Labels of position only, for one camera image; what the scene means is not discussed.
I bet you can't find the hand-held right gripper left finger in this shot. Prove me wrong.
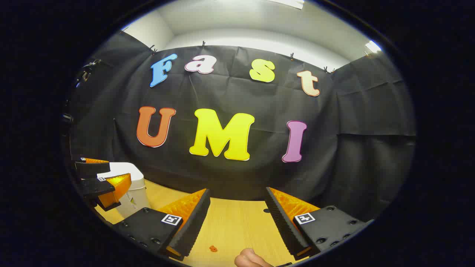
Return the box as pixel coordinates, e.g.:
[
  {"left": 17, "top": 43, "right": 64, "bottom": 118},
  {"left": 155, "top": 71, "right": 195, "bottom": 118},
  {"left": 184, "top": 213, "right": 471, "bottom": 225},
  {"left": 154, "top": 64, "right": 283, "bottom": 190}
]
[{"left": 111, "top": 188, "right": 211, "bottom": 261}]

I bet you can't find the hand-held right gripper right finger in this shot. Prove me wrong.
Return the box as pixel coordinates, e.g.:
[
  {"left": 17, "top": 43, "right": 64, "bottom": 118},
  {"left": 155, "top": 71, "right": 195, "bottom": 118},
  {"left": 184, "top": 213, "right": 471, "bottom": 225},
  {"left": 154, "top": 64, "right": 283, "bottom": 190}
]
[{"left": 264, "top": 187, "right": 375, "bottom": 261}]

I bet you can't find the white desktop garbage bin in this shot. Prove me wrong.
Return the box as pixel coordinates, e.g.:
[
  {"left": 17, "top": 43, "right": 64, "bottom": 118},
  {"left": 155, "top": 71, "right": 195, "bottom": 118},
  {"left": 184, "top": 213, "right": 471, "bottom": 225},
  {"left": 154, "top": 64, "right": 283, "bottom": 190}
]
[{"left": 97, "top": 162, "right": 151, "bottom": 219}]

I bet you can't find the wooden desktop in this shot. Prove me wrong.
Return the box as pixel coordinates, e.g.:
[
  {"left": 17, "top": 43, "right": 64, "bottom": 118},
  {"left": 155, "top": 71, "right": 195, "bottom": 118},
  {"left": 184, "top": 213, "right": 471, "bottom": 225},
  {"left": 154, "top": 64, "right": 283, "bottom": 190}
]
[{"left": 95, "top": 179, "right": 320, "bottom": 267}]

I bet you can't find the black backdrop cloth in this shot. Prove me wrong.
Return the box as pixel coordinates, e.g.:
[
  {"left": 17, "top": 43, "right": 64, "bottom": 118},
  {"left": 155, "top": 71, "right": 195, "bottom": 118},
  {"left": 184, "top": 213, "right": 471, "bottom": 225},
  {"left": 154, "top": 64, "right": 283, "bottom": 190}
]
[{"left": 69, "top": 32, "right": 416, "bottom": 223}]

